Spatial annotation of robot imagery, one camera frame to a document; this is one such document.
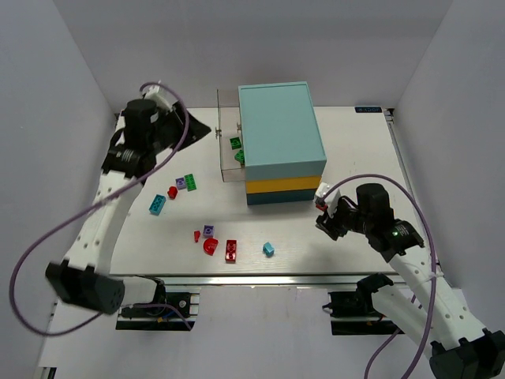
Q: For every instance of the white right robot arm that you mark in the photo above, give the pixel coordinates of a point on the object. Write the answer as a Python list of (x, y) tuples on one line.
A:
[(455, 342)]

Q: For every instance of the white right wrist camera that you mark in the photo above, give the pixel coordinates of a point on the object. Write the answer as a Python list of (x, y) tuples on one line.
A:
[(326, 198)]

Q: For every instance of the small green lego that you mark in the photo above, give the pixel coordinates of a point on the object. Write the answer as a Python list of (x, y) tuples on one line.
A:
[(240, 157)]

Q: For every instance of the purple square lego lower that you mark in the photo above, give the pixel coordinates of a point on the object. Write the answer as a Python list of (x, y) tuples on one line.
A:
[(208, 231)]

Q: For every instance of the purple square lego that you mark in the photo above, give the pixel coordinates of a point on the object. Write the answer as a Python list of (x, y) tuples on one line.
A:
[(208, 231), (180, 183)]

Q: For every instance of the cyan rectangular lego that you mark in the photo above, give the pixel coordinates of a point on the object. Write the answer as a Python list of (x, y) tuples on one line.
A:
[(157, 204)]

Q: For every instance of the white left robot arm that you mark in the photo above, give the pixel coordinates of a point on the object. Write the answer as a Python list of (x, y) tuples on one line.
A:
[(82, 279)]

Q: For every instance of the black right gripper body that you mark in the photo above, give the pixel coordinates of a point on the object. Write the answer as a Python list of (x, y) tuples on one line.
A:
[(331, 222)]

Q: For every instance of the purple square lego upper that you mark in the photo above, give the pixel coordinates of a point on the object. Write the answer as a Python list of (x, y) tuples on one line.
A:
[(180, 183)]

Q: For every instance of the green lego plate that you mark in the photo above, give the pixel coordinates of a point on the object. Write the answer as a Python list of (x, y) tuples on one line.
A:
[(190, 182)]

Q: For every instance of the red stud lego left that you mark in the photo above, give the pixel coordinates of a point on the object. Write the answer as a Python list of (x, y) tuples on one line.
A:
[(172, 192)]

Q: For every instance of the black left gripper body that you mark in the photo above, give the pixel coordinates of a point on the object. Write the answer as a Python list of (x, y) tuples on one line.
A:
[(178, 126)]

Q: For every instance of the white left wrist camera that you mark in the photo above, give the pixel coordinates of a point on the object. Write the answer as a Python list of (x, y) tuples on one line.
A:
[(157, 94)]

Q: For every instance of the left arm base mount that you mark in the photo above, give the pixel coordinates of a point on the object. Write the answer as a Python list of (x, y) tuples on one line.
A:
[(172, 309)]

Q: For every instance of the blue label right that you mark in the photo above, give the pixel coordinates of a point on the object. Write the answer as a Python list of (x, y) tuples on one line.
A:
[(366, 110)]

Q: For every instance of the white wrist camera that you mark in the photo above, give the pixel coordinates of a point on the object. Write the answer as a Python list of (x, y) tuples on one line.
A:
[(326, 198), (157, 94)]

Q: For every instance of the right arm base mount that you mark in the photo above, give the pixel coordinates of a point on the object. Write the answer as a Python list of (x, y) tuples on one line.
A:
[(352, 312)]

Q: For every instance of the stacked teal yellow drawer cabinet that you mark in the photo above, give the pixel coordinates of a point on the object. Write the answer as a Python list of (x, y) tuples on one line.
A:
[(283, 148)]

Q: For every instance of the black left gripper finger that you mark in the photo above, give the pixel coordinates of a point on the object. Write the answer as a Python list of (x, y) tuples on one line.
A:
[(181, 142), (196, 127)]

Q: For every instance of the small cyan lego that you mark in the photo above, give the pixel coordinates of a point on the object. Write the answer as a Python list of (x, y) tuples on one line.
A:
[(268, 249)]

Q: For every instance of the red half-round lego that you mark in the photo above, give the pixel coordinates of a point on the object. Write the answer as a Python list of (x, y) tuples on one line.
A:
[(210, 245)]

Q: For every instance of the transparent drawer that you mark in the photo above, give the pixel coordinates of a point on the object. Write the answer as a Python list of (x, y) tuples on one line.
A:
[(229, 127)]

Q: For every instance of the red transparent rectangular lego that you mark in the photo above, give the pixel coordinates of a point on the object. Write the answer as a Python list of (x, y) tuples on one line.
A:
[(231, 251)]

